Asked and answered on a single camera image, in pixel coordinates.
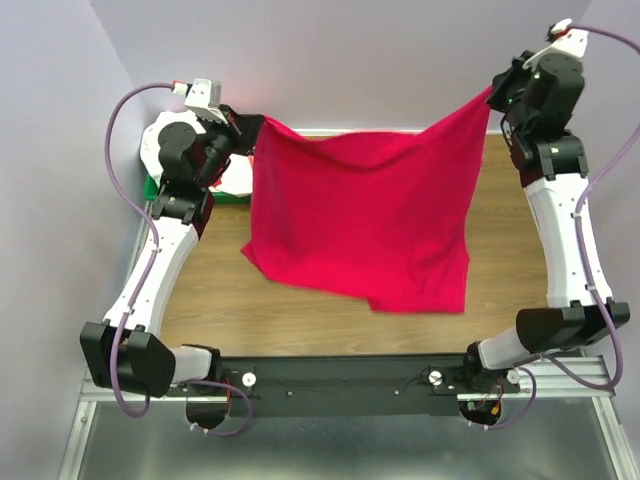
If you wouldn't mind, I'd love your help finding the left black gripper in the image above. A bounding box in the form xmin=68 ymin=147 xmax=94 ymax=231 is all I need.
xmin=195 ymin=104 xmax=264 ymax=188

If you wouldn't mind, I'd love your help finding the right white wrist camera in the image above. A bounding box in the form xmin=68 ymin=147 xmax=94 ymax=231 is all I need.
xmin=523 ymin=18 xmax=588 ymax=70

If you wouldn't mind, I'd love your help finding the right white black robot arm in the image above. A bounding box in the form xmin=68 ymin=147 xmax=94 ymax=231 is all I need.
xmin=459 ymin=51 xmax=630 ymax=392

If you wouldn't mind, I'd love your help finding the green plastic bin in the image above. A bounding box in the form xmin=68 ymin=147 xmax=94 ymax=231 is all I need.
xmin=143 ymin=175 xmax=251 ymax=205

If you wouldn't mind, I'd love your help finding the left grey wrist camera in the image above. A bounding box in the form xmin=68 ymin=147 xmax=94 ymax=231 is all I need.
xmin=184 ymin=78 xmax=226 ymax=124

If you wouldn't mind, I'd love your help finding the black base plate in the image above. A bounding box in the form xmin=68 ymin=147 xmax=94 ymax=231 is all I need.
xmin=171 ymin=353 xmax=519 ymax=418

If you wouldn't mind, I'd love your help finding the magenta t shirt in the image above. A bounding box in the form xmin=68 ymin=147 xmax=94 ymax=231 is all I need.
xmin=243 ymin=93 xmax=490 ymax=313

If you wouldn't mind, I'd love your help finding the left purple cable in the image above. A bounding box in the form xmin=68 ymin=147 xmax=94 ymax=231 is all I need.
xmin=102 ymin=82 xmax=251 ymax=439

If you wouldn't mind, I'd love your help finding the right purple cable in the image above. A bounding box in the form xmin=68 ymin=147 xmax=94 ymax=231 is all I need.
xmin=467 ymin=24 xmax=640 ymax=432

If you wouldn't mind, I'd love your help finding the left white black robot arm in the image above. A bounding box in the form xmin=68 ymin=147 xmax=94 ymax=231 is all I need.
xmin=80 ymin=105 xmax=264 ymax=402

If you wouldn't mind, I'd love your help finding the white printed t shirt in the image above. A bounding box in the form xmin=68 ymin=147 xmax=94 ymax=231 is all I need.
xmin=140 ymin=111 xmax=253 ymax=197

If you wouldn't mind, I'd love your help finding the purple cable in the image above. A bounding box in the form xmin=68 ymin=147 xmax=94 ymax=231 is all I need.
xmin=102 ymin=82 xmax=251 ymax=439
xmin=467 ymin=24 xmax=640 ymax=432

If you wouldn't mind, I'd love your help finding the aluminium frame rail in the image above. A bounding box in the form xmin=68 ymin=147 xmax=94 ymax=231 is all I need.
xmin=60 ymin=354 xmax=639 ymax=479

